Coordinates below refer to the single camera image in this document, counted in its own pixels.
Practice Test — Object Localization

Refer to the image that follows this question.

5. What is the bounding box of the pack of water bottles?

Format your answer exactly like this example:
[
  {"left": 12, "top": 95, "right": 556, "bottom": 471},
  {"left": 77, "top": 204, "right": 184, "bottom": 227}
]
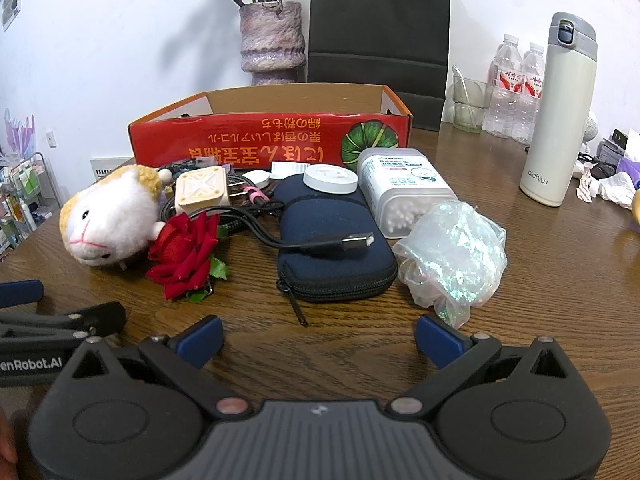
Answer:
[{"left": 510, "top": 42, "right": 546, "bottom": 143}]

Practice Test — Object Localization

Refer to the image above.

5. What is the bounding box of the white round puck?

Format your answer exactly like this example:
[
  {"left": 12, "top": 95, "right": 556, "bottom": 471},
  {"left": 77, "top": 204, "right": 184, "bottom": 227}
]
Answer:
[{"left": 302, "top": 164, "right": 358, "bottom": 193}]

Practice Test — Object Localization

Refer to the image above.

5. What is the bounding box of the cream square power adapter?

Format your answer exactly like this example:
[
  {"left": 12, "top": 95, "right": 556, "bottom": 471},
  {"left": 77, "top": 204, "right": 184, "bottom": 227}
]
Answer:
[{"left": 172, "top": 165, "right": 236, "bottom": 218}]

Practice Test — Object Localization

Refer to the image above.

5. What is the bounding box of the metal storage rack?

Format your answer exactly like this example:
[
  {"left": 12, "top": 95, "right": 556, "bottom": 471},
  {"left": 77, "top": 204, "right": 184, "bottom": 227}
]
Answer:
[{"left": 0, "top": 152, "right": 61, "bottom": 261}]

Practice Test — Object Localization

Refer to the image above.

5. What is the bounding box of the dark braided cable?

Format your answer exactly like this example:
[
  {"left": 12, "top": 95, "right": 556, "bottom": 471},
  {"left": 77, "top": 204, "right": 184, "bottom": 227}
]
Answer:
[{"left": 157, "top": 180, "right": 281, "bottom": 241}]

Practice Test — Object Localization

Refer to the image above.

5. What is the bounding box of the hamster plush toy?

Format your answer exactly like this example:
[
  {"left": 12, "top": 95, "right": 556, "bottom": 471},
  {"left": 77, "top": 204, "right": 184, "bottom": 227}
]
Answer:
[{"left": 59, "top": 164, "right": 166, "bottom": 267}]

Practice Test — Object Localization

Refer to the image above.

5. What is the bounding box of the blue circuit board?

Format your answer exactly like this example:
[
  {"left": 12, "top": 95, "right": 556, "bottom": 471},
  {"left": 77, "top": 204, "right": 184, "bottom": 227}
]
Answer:
[{"left": 167, "top": 159, "right": 208, "bottom": 181}]

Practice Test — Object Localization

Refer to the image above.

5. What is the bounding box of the clear cotton swab box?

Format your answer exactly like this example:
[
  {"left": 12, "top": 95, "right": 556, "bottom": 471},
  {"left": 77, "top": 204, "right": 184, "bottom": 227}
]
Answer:
[{"left": 356, "top": 147, "right": 458, "bottom": 240}]

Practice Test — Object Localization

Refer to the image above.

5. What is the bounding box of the navy zip pouch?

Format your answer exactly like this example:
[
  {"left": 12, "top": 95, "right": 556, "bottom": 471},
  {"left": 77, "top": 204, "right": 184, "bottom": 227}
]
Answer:
[{"left": 272, "top": 176, "right": 399, "bottom": 328}]

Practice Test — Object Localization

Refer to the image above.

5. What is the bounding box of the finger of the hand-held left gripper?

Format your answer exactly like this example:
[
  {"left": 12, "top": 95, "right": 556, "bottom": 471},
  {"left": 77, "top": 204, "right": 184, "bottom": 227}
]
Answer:
[
  {"left": 0, "top": 301, "right": 127, "bottom": 343},
  {"left": 0, "top": 280, "right": 45, "bottom": 311}
]

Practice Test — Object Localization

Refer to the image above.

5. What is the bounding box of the white round gadget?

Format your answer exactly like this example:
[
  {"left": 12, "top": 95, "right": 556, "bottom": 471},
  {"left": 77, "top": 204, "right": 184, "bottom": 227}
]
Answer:
[{"left": 580, "top": 110, "right": 601, "bottom": 161}]

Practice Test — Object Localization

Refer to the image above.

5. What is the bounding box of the purple ceramic vase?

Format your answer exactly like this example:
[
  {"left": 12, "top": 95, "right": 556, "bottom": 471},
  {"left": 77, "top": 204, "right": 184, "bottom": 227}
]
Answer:
[{"left": 239, "top": 1, "right": 307, "bottom": 87}]

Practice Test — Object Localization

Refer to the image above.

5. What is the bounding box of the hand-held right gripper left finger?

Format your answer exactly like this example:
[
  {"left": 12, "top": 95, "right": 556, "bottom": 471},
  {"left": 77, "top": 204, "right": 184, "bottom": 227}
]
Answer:
[{"left": 60, "top": 315, "right": 253, "bottom": 421}]

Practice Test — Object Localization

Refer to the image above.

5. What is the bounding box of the white wall box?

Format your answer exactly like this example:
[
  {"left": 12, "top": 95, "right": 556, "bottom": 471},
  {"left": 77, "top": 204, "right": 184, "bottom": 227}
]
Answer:
[{"left": 90, "top": 156, "right": 132, "bottom": 183}]

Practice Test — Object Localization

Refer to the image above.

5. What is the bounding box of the clear water bottle red label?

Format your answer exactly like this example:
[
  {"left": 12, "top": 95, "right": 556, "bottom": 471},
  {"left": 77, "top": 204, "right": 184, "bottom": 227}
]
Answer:
[{"left": 484, "top": 34, "right": 523, "bottom": 136}]

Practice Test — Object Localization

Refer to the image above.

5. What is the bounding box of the wall picture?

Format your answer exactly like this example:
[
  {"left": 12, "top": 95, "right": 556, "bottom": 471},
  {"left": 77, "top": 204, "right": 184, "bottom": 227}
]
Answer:
[{"left": 0, "top": 0, "right": 25, "bottom": 31}]

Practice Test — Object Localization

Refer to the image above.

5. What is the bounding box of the wooden desktop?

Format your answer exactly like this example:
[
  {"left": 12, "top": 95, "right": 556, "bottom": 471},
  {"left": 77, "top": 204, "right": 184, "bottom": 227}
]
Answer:
[{"left": 0, "top": 121, "right": 640, "bottom": 441}]

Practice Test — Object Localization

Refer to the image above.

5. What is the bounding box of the crumpled white tissue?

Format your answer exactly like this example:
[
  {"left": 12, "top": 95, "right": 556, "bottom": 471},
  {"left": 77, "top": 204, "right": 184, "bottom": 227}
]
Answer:
[{"left": 575, "top": 157, "right": 638, "bottom": 211}]

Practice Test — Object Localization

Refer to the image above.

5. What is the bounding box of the purple tissue pack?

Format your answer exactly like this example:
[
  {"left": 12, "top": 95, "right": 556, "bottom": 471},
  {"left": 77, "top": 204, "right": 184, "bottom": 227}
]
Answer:
[{"left": 616, "top": 156, "right": 640, "bottom": 186}]

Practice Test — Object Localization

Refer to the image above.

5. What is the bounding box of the black usb cable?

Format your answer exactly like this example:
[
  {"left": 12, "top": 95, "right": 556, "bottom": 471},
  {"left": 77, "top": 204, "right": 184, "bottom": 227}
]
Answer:
[{"left": 215, "top": 200, "right": 376, "bottom": 263}]

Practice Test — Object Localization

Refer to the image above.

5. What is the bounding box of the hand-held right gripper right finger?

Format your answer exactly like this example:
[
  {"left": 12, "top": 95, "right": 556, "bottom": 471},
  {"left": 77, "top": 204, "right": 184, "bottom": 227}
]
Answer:
[{"left": 387, "top": 314, "right": 571, "bottom": 418}]

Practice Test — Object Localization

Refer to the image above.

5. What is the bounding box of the red artificial rose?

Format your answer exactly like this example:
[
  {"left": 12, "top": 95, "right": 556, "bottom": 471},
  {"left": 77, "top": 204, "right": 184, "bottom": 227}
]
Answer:
[{"left": 146, "top": 212, "right": 230, "bottom": 303}]

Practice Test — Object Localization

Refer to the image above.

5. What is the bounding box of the red cardboard box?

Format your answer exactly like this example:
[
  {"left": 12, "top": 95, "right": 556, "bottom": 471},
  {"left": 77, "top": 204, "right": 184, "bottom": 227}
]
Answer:
[{"left": 127, "top": 84, "right": 414, "bottom": 173}]

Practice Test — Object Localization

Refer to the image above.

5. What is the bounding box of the white thermos bottle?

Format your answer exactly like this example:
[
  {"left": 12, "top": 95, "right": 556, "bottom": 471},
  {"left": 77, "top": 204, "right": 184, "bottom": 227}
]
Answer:
[{"left": 519, "top": 11, "right": 598, "bottom": 208}]

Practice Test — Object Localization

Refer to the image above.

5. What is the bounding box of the iridescent plastic bag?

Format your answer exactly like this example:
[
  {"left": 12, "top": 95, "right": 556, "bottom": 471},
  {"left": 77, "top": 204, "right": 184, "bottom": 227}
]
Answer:
[{"left": 392, "top": 200, "right": 508, "bottom": 330}]

